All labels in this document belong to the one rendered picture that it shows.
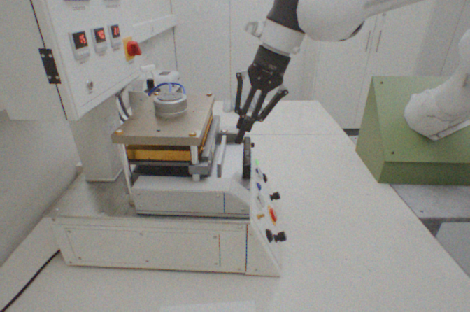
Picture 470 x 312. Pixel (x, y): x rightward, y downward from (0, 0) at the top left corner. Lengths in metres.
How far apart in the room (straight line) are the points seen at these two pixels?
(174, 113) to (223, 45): 2.49
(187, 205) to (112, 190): 0.22
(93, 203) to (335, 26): 0.62
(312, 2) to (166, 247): 0.58
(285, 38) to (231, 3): 2.50
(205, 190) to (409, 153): 0.78
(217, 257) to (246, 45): 2.63
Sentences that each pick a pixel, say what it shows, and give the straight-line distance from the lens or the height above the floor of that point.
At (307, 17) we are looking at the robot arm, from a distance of 0.47.
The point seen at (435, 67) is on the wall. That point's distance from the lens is 3.90.
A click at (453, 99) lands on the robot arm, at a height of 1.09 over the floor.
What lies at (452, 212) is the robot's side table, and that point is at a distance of 1.13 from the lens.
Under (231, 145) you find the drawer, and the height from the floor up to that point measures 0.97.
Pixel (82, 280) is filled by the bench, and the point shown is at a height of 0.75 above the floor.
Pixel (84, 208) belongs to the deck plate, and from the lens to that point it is 0.72.
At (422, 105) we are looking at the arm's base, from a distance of 1.12.
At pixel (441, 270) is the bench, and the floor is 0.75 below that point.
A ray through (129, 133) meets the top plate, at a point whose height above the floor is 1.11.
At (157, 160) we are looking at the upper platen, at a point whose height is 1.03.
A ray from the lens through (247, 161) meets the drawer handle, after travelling 0.65.
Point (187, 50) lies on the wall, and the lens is 3.13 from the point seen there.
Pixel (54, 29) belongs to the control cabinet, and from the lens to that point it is 0.55.
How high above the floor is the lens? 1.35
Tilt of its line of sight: 27 degrees down
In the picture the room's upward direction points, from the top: straight up
